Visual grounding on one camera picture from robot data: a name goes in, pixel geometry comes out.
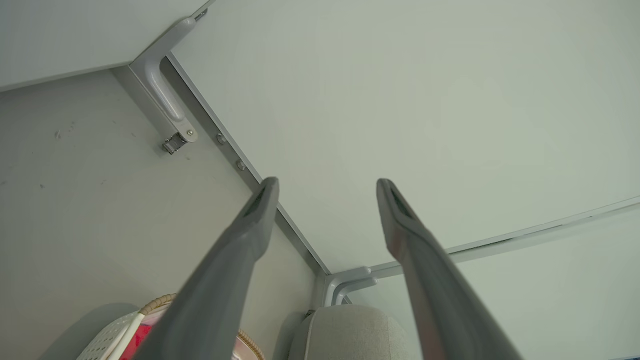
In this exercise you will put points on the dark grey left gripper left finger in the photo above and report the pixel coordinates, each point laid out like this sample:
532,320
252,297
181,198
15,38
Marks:
215,290

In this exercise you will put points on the small metal caster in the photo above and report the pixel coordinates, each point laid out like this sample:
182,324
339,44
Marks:
174,143

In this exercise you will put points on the grey partition foot pair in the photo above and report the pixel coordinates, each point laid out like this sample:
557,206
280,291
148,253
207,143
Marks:
345,281

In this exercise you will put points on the white plastic laundry basket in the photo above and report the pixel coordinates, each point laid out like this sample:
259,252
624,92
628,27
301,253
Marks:
107,340

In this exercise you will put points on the grey upholstered seat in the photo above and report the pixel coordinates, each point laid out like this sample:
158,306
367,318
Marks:
350,335

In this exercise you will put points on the red and white garment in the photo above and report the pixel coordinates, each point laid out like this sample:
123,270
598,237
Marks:
137,341

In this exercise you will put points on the grey partition foot with caster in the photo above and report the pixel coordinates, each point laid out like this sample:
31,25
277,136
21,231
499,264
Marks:
160,80

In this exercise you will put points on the grey aluminium partition rail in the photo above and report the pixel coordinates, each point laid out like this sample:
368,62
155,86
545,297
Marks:
500,245
232,150

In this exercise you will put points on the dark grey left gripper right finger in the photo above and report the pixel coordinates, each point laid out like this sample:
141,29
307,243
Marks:
440,300

